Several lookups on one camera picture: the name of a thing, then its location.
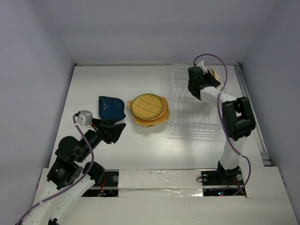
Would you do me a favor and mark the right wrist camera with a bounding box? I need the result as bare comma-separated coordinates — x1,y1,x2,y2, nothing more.
193,60,208,74

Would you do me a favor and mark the yellow round woven plate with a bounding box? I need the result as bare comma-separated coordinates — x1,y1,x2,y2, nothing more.
130,93,164,119

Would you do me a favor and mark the white wire dish rack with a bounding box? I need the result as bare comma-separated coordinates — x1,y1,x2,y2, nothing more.
170,64,221,133

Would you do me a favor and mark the small orange woven plate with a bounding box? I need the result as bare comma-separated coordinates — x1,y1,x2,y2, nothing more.
209,66,221,90

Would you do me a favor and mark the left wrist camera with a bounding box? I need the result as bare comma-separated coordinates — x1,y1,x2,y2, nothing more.
75,110,93,127

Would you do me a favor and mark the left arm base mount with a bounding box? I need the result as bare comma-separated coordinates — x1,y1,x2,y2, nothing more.
82,170,119,197

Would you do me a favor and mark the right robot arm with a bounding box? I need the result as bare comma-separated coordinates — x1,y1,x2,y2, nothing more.
187,66,256,186

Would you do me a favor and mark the dark blue plate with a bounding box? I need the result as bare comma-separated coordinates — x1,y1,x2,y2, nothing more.
98,96,126,122

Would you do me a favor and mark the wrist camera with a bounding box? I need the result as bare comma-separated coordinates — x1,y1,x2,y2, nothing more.
193,60,208,74
75,110,93,127

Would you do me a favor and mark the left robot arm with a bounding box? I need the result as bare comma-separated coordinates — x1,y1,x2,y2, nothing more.
18,113,126,225

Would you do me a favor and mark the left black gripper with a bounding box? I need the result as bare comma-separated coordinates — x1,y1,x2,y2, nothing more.
77,117,127,161

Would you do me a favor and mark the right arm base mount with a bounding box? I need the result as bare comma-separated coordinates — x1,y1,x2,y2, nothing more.
196,170,247,197

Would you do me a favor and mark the white foam front board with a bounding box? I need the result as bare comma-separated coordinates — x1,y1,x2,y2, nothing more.
30,167,296,225

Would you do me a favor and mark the triangular woven orange plate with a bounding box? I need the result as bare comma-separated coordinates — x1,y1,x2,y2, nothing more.
127,100,155,127

